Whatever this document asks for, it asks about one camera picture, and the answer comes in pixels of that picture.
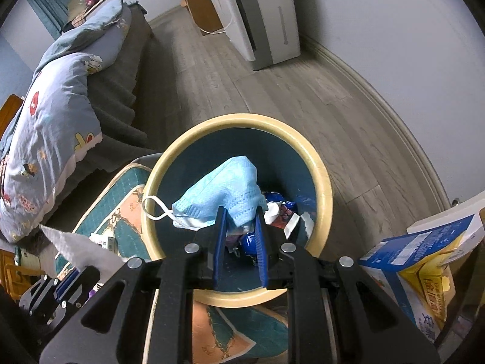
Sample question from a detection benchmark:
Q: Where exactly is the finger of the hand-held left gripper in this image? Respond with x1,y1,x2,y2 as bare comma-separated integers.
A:
53,270,82,305
78,265,102,293

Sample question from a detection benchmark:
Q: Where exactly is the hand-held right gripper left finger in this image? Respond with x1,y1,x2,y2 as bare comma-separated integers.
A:
40,205,228,364

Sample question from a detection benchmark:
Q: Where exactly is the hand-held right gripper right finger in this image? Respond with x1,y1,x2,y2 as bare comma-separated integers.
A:
253,207,442,364

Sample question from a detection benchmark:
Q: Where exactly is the blue foil wrapper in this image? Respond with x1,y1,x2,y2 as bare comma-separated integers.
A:
238,191,301,267

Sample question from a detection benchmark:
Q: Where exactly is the white tissue paper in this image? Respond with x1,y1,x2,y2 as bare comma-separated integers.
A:
40,224,124,274

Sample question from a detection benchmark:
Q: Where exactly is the blue face mask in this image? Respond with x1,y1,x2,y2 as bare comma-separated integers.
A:
142,155,268,233

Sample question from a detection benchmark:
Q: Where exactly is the yellow rimmed teal bin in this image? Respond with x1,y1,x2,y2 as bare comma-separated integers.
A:
141,113,334,308

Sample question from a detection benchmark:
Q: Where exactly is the white label packet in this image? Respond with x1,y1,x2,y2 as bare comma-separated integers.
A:
90,234,116,254

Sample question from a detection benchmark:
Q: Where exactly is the green lidded cup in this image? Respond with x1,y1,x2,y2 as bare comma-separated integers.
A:
15,248,48,276

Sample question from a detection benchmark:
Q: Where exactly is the white wrapper piece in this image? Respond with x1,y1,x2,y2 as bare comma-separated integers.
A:
264,201,316,244

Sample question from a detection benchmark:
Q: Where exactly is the green printed mat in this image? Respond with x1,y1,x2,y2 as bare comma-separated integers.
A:
55,163,292,364

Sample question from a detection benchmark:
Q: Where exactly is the blue and yellow carton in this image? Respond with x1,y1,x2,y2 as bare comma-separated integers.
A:
358,214,485,344

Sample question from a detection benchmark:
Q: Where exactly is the bed with cartoon duvet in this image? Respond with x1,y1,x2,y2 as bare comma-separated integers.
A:
0,0,133,243

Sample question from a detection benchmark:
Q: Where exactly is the wooden bed headboard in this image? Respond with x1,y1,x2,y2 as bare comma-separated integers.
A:
0,95,25,138

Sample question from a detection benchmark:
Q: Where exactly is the dark grey bed skirt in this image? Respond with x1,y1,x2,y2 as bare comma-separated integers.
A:
38,4,164,233

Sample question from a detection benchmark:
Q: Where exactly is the white air purifier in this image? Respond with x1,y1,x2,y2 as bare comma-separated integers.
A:
197,0,302,71

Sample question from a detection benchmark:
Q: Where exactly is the wooden cabinet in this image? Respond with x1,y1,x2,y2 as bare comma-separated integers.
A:
170,0,224,37

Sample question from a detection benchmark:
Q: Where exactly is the grey green plush toy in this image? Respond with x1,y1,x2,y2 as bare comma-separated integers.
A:
68,0,90,22

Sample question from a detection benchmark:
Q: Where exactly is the teal curtain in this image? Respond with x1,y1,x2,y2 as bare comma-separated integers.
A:
26,0,132,41

